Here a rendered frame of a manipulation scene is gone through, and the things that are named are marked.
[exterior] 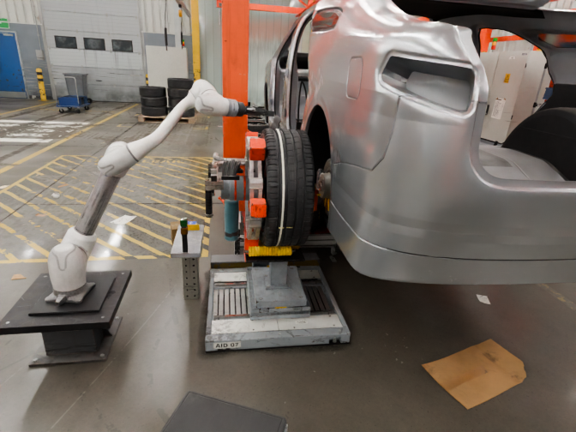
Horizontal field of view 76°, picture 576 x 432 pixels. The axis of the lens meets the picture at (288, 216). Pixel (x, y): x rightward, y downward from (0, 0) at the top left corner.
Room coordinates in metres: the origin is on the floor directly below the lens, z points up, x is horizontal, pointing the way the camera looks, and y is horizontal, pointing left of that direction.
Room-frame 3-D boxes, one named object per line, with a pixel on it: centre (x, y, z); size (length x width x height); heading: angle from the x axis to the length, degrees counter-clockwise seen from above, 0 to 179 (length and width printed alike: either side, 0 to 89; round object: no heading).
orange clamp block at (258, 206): (1.70, 0.15, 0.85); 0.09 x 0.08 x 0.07; 10
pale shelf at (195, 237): (2.14, 0.63, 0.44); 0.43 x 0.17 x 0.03; 10
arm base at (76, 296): (1.65, 1.13, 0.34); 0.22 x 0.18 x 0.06; 2
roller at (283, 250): (1.90, 0.09, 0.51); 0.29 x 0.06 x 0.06; 100
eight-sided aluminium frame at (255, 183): (2.00, 0.21, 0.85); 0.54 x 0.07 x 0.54; 10
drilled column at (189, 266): (2.17, 0.63, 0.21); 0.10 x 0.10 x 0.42; 10
